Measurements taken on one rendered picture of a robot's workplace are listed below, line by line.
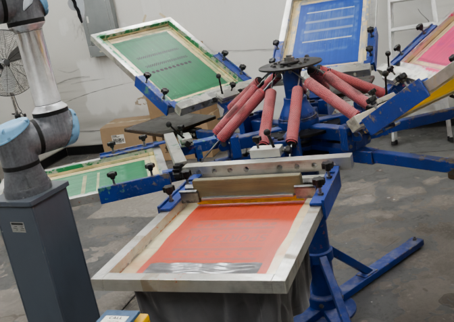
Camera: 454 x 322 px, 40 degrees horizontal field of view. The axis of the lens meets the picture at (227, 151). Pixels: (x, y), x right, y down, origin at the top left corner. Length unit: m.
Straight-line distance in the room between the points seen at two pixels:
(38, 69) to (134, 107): 5.10
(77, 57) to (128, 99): 0.77
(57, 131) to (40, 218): 0.28
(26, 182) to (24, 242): 0.20
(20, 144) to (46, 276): 0.43
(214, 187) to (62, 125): 0.59
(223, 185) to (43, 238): 0.65
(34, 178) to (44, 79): 0.31
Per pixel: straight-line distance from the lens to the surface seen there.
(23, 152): 2.03
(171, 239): 2.07
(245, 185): 2.20
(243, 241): 1.95
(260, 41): 6.40
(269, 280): 1.62
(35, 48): 2.05
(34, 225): 2.03
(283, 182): 2.16
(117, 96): 7.19
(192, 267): 1.83
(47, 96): 2.06
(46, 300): 2.16
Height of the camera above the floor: 1.75
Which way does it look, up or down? 16 degrees down
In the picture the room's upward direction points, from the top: 10 degrees counter-clockwise
